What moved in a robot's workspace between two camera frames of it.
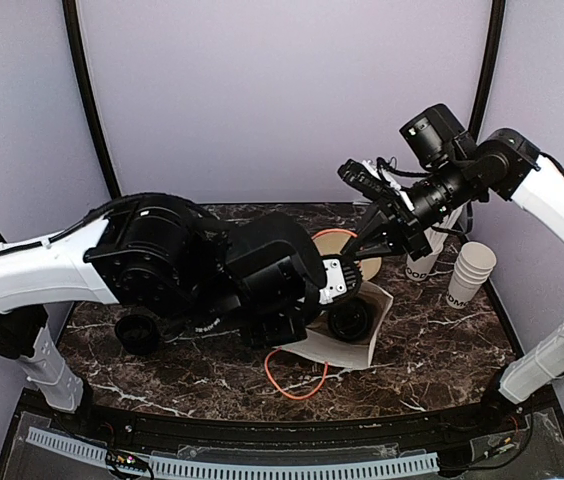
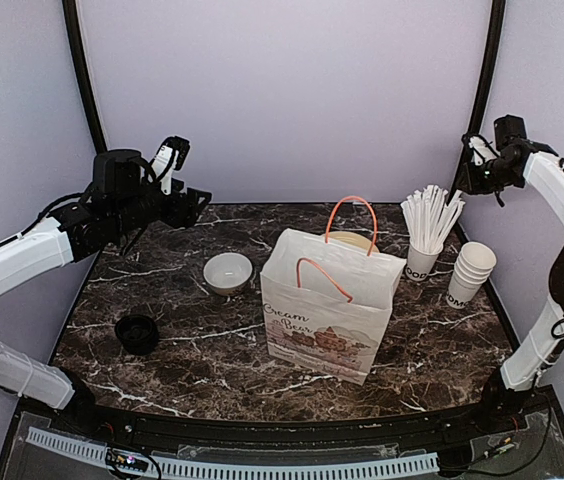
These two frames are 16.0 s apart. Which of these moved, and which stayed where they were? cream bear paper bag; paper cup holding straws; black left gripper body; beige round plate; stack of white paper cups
Moved: cream bear paper bag; black left gripper body; beige round plate
Stayed: paper cup holding straws; stack of white paper cups
